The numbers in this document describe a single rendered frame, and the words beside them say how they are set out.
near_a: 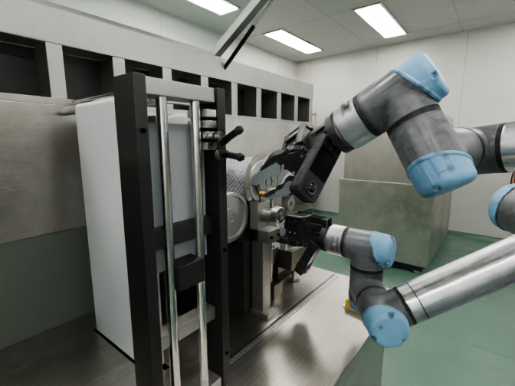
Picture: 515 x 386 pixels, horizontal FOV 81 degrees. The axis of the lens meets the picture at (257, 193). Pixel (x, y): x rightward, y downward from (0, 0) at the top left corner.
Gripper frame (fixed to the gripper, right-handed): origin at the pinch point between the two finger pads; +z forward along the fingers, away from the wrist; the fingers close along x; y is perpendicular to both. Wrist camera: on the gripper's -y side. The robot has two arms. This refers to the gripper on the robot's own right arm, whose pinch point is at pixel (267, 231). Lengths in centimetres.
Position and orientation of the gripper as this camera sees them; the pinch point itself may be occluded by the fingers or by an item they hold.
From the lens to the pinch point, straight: 91.0
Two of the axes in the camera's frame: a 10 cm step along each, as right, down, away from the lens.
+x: -6.2, 1.3, -7.7
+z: -7.9, -1.0, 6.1
